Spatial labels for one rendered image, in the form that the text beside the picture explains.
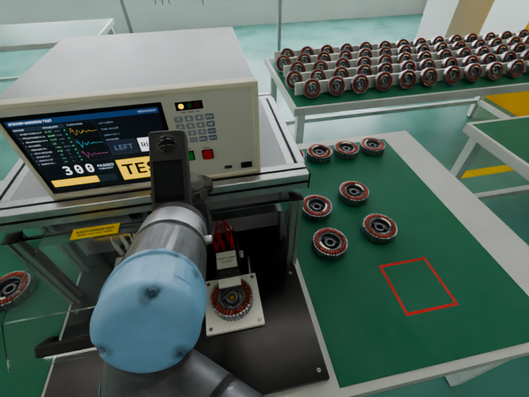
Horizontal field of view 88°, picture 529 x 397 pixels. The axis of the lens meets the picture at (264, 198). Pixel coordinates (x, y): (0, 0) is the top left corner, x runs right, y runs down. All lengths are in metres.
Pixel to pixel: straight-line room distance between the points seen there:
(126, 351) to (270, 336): 0.58
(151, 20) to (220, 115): 6.44
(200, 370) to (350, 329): 0.60
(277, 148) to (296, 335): 0.48
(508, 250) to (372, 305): 0.52
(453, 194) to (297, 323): 0.83
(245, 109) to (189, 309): 0.41
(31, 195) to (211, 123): 0.42
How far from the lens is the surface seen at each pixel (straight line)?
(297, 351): 0.78
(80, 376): 0.88
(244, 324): 0.78
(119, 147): 0.59
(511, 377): 1.91
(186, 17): 6.88
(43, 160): 0.65
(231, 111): 0.54
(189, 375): 0.28
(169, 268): 0.22
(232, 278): 0.79
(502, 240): 1.23
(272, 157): 0.67
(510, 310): 1.06
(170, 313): 0.21
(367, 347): 0.83
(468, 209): 1.28
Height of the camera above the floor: 1.51
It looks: 45 degrees down
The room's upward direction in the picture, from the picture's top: 1 degrees counter-clockwise
